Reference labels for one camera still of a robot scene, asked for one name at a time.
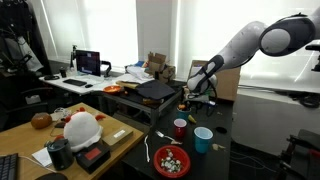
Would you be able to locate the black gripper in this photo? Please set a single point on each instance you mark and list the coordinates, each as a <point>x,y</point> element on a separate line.
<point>197,98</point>

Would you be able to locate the small teal plastic cup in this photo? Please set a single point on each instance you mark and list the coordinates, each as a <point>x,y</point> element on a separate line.
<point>183,115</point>

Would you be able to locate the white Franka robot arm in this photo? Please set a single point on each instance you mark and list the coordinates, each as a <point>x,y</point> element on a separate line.
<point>240,46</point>

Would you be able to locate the red plastic cup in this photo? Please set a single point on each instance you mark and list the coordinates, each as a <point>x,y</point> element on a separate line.
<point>180,130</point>

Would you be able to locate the tall teal plastic cup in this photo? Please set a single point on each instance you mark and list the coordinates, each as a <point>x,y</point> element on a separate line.
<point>202,141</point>

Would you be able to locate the red bowl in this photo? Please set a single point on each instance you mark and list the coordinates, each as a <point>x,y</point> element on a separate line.
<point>171,160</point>

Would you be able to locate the orange bowl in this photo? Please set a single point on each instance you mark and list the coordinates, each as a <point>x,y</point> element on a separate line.
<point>112,89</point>

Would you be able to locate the yellow toy banana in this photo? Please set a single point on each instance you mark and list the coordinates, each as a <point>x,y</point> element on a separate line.
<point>192,119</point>

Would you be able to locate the white plastic fork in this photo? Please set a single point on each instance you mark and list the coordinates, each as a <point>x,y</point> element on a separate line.
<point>166,136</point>

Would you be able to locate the large brown cardboard box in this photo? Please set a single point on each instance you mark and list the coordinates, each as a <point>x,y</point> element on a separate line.
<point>230,83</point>

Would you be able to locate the open cardboard box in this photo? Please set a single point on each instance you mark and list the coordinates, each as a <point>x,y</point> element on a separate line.
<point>160,66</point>

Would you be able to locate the white plastic knife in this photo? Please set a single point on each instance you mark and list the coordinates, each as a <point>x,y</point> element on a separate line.
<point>146,150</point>

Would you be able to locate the white paper pile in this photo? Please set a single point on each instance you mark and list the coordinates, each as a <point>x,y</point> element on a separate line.
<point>138,71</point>

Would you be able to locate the flat brown cardboard box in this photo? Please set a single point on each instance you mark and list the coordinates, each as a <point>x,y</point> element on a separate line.
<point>117,136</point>

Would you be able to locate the white desk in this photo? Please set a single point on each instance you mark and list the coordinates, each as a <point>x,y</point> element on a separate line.
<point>100,85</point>

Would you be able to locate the black computer mouse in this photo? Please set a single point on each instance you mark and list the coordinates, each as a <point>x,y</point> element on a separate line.
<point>88,85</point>

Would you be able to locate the black box red label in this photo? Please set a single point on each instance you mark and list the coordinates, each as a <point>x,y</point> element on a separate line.
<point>93,156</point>

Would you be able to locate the black computer monitor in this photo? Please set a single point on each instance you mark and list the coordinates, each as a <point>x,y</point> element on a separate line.
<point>88,62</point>

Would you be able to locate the white chicken plush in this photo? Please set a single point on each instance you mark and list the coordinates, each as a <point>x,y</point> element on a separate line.
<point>81,130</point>

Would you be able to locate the slim black keyboard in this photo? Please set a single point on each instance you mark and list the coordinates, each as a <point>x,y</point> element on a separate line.
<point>75,82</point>

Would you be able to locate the black desk tripod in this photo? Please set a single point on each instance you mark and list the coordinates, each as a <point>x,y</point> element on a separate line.
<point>72,56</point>

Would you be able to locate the glass jar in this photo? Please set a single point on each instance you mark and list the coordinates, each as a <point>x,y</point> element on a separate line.
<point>60,113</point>

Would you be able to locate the black mug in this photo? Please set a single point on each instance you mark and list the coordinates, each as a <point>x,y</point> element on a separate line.
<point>60,154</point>
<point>63,72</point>

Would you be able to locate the brown ball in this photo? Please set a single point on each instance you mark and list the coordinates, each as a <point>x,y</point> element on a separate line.
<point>41,120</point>

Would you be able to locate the black oval pad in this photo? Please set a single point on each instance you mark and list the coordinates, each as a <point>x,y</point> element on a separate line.
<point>51,176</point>

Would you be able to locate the white paper sheet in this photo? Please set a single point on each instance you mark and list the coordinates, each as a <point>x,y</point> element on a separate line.
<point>42,156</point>

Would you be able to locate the black office chair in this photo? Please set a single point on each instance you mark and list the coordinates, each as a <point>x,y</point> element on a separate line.
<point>20,110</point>

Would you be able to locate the wooden table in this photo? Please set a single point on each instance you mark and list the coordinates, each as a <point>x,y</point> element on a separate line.
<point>20,140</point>

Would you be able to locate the dark hanging clothes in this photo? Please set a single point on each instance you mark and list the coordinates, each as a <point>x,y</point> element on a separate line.
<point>16,33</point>

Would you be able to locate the black mechanical keyboard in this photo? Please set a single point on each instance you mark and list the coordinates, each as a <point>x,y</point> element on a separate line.
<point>8,166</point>

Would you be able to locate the metal frame table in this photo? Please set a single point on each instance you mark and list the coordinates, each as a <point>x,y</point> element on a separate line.
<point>140,104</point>

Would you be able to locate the black stereo camera on stand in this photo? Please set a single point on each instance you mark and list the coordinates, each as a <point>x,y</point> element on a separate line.
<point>315,48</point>

